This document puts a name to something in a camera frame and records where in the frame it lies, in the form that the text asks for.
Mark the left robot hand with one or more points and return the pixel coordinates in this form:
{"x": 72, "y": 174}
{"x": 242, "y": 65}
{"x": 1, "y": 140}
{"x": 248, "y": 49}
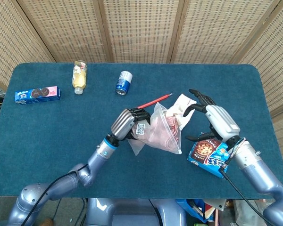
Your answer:
{"x": 122, "y": 122}

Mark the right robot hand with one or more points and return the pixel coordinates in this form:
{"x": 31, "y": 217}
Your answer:
{"x": 222, "y": 120}

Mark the translucent plastic zip bag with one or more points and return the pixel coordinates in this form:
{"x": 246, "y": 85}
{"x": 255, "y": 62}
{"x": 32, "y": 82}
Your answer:
{"x": 160, "y": 134}

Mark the pink item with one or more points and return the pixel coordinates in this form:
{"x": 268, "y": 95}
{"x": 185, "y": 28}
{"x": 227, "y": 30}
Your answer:
{"x": 172, "y": 127}

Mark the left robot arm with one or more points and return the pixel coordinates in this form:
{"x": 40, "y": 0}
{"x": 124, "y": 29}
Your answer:
{"x": 99, "y": 157}

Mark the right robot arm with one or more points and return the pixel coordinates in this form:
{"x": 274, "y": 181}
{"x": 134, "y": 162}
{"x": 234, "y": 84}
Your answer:
{"x": 257, "y": 169}

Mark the red pen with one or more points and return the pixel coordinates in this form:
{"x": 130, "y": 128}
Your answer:
{"x": 153, "y": 101}

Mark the blue soda can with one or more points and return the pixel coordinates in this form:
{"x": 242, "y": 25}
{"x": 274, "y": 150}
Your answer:
{"x": 124, "y": 82}

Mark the blue chocolate cookie box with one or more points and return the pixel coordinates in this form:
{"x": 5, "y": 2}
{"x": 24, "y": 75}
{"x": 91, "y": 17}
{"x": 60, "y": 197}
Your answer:
{"x": 205, "y": 157}

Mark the white tissue pack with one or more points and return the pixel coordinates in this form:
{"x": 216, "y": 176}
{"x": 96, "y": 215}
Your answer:
{"x": 184, "y": 103}

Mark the yellow drink plastic bottle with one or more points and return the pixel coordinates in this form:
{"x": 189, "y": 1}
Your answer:
{"x": 79, "y": 77}

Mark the blue velvet table cover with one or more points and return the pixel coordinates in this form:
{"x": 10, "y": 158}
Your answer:
{"x": 61, "y": 141}

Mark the blue sandwich cookie box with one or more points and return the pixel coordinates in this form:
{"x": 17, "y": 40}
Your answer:
{"x": 37, "y": 94}

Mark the grey robot torso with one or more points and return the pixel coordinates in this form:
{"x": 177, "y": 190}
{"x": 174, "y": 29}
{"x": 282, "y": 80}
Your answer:
{"x": 132, "y": 212}

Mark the woven folding screen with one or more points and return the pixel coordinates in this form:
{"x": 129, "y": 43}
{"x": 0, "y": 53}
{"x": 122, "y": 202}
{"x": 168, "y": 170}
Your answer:
{"x": 141, "y": 30}

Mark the blue plastic bin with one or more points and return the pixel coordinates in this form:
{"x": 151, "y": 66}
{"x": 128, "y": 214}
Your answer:
{"x": 193, "y": 209}

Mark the brown shoe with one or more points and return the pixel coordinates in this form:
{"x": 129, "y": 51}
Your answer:
{"x": 47, "y": 221}

